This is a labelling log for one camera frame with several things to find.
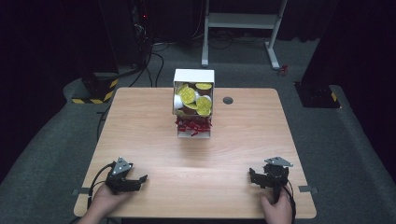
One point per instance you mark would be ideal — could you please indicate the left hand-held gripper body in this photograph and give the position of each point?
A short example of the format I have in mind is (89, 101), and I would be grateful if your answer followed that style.
(119, 175)

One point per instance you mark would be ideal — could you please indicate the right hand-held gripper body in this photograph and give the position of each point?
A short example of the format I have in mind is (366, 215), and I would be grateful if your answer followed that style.
(276, 172)

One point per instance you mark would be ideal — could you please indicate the person's left hand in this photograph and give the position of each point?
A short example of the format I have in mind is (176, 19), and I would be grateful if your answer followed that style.
(107, 199)

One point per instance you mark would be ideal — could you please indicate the person's right hand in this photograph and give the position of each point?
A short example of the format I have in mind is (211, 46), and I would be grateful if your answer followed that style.
(277, 210)

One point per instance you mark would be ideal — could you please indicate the grey tape strip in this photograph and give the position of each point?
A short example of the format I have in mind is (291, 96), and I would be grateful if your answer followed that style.
(308, 188)
(81, 191)

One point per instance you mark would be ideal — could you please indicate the pile of red packets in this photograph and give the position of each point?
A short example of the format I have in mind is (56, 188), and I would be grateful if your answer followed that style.
(193, 124)

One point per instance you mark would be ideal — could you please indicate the black-yellow striped stand base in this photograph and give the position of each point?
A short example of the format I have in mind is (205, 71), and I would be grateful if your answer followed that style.
(99, 93)

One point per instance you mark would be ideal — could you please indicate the black stand base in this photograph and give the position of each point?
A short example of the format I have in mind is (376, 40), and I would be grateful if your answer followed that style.
(317, 96)

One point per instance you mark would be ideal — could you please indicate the pile of yellow-lidded cups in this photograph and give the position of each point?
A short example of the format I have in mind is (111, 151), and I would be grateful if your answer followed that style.
(194, 98)

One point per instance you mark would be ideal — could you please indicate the red clamp on floor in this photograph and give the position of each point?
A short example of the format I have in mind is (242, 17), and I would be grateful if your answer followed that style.
(283, 70)

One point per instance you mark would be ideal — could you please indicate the white cardboard dispenser box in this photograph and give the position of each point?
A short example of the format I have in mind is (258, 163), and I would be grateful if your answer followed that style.
(193, 76)

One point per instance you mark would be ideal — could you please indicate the dark equipment rack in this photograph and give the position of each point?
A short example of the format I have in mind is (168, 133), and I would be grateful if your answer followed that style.
(141, 31)

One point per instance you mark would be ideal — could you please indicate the white metal stand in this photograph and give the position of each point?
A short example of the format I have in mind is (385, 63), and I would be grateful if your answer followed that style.
(239, 20)

